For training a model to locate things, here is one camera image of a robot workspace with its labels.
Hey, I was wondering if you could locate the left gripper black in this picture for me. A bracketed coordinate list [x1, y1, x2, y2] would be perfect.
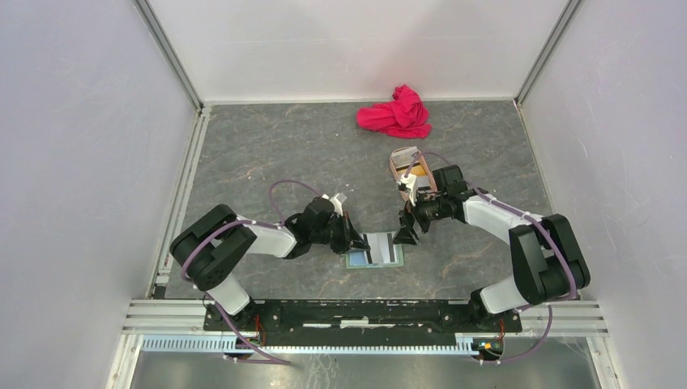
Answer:
[311, 212, 370, 254]

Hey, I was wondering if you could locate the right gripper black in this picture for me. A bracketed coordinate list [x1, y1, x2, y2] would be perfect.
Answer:
[392, 186, 447, 246]

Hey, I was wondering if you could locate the grey striped credit card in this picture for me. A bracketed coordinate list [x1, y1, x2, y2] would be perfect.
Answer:
[387, 233, 399, 263]

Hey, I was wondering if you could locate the white striped credit card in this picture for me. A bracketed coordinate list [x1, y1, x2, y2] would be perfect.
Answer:
[364, 233, 389, 266]

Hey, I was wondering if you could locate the green card holder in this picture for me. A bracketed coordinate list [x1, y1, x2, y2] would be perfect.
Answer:
[344, 232, 403, 270]

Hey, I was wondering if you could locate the patterned white credit card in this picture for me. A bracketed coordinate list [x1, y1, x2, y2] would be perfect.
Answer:
[390, 147, 419, 169]

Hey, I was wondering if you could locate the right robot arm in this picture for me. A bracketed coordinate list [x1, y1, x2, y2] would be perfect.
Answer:
[394, 165, 591, 331]

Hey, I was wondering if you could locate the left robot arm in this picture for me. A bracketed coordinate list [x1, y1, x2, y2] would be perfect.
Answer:
[169, 195, 370, 331]

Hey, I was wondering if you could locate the yellow credit card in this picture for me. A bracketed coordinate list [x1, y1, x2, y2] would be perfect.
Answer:
[408, 165, 427, 177]

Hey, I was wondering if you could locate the pink oval tray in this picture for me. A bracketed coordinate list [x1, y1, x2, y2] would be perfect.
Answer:
[390, 146, 435, 190]

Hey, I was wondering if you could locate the red cloth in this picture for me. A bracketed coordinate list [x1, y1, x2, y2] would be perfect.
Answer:
[356, 84, 433, 139]

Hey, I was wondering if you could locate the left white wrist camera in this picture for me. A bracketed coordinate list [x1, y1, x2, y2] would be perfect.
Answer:
[325, 193, 347, 216]

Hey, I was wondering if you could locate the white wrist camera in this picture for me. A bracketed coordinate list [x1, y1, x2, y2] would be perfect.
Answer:
[397, 173, 436, 206]
[325, 193, 347, 216]

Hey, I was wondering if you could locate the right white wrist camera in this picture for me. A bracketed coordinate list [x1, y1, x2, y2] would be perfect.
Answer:
[397, 173, 436, 206]

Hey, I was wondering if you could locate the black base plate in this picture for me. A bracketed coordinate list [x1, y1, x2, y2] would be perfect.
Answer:
[232, 299, 523, 346]

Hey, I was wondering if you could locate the white slotted cable duct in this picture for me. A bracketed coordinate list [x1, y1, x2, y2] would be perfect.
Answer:
[141, 335, 478, 357]

